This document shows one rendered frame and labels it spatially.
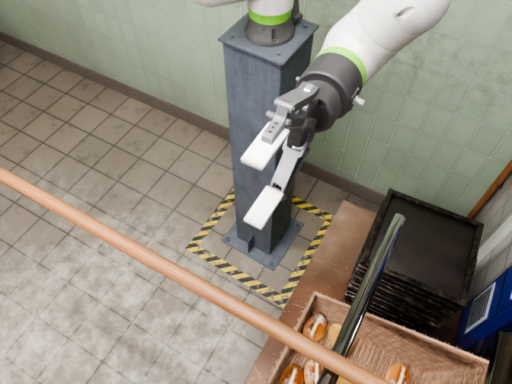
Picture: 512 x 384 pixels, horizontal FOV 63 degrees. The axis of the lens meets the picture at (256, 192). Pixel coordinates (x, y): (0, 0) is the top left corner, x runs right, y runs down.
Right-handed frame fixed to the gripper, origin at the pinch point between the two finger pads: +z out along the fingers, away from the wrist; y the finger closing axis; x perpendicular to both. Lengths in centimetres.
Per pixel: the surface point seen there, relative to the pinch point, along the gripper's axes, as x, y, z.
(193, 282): 9.6, 27.7, 6.5
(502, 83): -34, 54, -117
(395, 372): -38, 84, -16
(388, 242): -19.2, 30.8, -21.2
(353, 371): -22.0, 27.5, 6.3
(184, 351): 36, 148, 1
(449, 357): -47, 71, -22
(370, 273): -18.3, 30.9, -13.1
